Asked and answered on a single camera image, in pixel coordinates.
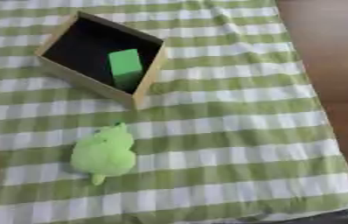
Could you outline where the tan cardboard box black inside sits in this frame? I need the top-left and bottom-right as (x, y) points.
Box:
(33, 10), (170, 111)

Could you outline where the green rectangular block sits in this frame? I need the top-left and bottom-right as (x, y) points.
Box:
(107, 48), (145, 92)

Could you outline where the light green soft toy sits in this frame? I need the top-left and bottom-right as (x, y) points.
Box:
(68, 122), (139, 186)

